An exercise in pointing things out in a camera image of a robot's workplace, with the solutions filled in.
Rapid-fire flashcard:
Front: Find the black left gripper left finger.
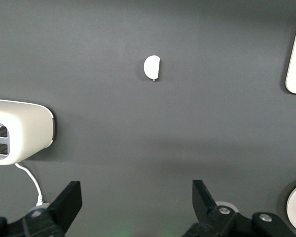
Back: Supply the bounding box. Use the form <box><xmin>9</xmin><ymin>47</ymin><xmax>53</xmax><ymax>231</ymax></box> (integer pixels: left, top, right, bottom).
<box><xmin>0</xmin><ymin>181</ymin><xmax>83</xmax><ymax>237</ymax></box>

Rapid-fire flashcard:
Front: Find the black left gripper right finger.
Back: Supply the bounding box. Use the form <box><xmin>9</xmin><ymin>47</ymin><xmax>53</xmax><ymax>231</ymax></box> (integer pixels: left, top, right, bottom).
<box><xmin>182</xmin><ymin>179</ymin><xmax>296</xmax><ymax>237</ymax></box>

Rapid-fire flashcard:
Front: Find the white half-round steamed bun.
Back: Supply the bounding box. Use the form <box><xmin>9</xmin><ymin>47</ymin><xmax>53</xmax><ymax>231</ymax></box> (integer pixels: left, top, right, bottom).
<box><xmin>143</xmin><ymin>55</ymin><xmax>161</xmax><ymax>82</ymax></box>

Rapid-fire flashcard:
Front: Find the white toaster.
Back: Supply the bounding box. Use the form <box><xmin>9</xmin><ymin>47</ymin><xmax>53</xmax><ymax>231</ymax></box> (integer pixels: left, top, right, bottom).
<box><xmin>0</xmin><ymin>98</ymin><xmax>56</xmax><ymax>166</ymax></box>

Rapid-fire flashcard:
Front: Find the dark grey table mat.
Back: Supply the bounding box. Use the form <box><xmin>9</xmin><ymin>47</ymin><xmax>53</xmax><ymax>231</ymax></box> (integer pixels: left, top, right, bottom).
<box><xmin>0</xmin><ymin>0</ymin><xmax>296</xmax><ymax>237</ymax></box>

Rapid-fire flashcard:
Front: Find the white toaster power cable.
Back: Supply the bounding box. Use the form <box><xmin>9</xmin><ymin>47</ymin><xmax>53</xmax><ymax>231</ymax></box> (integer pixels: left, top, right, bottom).
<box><xmin>14</xmin><ymin>162</ymin><xmax>50</xmax><ymax>208</ymax></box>

